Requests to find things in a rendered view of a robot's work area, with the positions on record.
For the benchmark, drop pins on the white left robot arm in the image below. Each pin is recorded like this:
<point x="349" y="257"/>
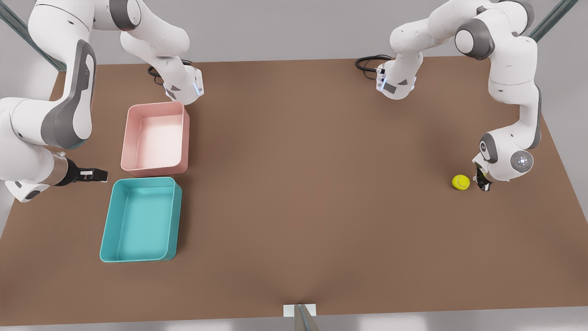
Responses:
<point x="510" y="69"/>

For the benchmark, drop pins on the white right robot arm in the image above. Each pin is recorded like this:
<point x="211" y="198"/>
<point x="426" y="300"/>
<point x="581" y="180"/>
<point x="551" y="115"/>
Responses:
<point x="59" y="69"/>

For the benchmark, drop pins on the yellow tennis ball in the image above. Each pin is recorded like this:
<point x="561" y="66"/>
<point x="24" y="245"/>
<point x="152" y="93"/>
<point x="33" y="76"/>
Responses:
<point x="460" y="182"/>

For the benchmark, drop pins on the teal rectangular tray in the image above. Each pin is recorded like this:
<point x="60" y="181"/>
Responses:
<point x="141" y="219"/>

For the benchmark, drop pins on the pink rectangular tray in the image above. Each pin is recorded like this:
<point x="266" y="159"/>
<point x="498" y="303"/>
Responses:
<point x="155" y="139"/>

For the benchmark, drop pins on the silver frame post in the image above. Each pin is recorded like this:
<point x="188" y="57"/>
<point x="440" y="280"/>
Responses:
<point x="551" y="19"/>
<point x="301" y="317"/>
<point x="27" y="37"/>

